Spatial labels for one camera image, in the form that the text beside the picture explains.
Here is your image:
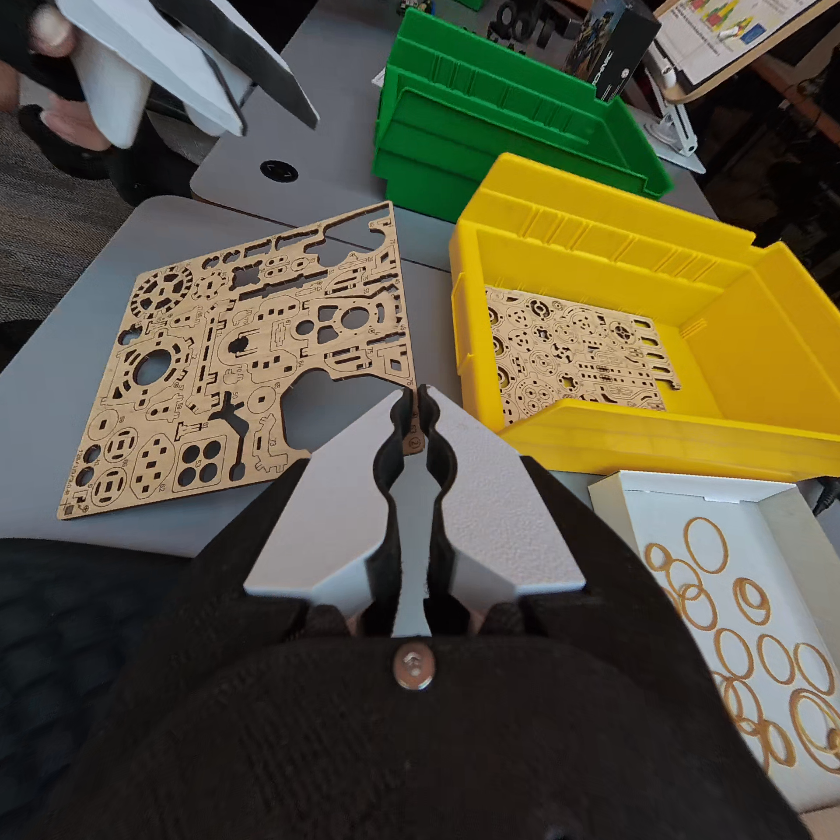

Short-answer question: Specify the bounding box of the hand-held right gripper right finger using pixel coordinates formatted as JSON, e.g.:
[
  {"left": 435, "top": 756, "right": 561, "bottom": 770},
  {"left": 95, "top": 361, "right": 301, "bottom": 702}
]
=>
[{"left": 420, "top": 386, "right": 587, "bottom": 632}]

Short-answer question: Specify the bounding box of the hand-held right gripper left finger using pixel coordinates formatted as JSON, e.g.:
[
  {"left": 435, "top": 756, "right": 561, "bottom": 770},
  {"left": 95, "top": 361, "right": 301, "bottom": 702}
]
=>
[{"left": 244, "top": 387, "right": 416, "bottom": 635}]

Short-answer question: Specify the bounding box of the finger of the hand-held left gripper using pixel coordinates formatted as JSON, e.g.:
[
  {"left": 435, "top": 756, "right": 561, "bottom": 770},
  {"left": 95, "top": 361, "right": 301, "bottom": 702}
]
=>
[
  {"left": 58, "top": 0, "right": 250, "bottom": 137},
  {"left": 156, "top": 0, "right": 321, "bottom": 130}
]

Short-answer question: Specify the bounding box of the plywood parts sheet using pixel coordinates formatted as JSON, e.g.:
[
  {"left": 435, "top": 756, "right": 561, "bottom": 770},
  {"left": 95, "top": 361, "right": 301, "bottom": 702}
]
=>
[
  {"left": 484, "top": 287, "right": 683, "bottom": 426},
  {"left": 58, "top": 200, "right": 422, "bottom": 522}
]

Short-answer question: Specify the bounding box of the grey desk with grommet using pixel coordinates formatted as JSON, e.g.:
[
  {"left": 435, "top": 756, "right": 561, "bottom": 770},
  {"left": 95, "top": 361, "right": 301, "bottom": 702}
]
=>
[{"left": 190, "top": 0, "right": 716, "bottom": 270}]

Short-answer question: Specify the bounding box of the person's left hand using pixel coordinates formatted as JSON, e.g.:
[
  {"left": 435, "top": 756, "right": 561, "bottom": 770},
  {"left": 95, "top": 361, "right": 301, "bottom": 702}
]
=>
[{"left": 0, "top": 5, "right": 112, "bottom": 152}]

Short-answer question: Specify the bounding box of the white cardboard tray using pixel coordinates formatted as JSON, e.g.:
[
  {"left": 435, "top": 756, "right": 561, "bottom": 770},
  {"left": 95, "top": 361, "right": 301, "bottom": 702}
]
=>
[{"left": 587, "top": 469, "right": 840, "bottom": 815}]

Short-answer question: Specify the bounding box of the pile of tan rubber bands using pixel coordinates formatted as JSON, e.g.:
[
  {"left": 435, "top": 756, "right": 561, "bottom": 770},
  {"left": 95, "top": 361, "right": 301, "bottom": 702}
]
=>
[{"left": 643, "top": 517, "right": 840, "bottom": 772}]

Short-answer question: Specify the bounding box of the green plastic bin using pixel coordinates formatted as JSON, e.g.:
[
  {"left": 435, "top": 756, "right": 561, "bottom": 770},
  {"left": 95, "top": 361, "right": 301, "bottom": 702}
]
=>
[{"left": 373, "top": 7, "right": 676, "bottom": 224}]

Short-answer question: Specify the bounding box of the yellow plastic bin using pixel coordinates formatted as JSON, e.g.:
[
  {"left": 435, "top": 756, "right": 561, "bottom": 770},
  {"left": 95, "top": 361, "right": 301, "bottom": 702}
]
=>
[
  {"left": 449, "top": 220, "right": 840, "bottom": 483},
  {"left": 456, "top": 153, "right": 759, "bottom": 290}
]

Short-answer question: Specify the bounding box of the black product box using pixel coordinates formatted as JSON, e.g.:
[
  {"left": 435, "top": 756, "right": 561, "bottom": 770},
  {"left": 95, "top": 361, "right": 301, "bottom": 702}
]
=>
[{"left": 563, "top": 0, "right": 662, "bottom": 106}]

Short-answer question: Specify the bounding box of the wooden document stand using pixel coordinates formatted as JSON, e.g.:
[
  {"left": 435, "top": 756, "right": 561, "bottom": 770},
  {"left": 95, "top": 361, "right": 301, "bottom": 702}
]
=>
[{"left": 646, "top": 0, "right": 840, "bottom": 175}]

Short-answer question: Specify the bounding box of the printed instruction sheet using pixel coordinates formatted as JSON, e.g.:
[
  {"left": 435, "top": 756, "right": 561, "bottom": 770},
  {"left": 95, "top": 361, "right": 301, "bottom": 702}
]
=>
[{"left": 656, "top": 0, "right": 821, "bottom": 86}]

